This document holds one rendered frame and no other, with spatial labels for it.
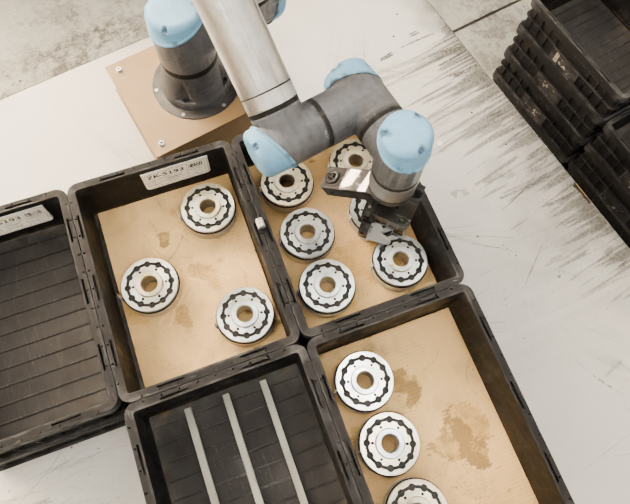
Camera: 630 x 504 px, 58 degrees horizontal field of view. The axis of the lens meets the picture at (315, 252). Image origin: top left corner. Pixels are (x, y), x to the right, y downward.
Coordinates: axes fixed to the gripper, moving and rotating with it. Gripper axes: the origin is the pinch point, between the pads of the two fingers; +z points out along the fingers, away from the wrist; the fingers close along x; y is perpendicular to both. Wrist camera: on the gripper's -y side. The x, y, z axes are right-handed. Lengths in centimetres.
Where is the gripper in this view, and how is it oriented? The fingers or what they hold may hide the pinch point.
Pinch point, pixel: (367, 224)
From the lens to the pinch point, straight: 109.9
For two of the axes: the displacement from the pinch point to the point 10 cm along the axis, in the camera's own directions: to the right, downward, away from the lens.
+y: 9.1, 4.0, -1.3
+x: 4.2, -8.6, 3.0
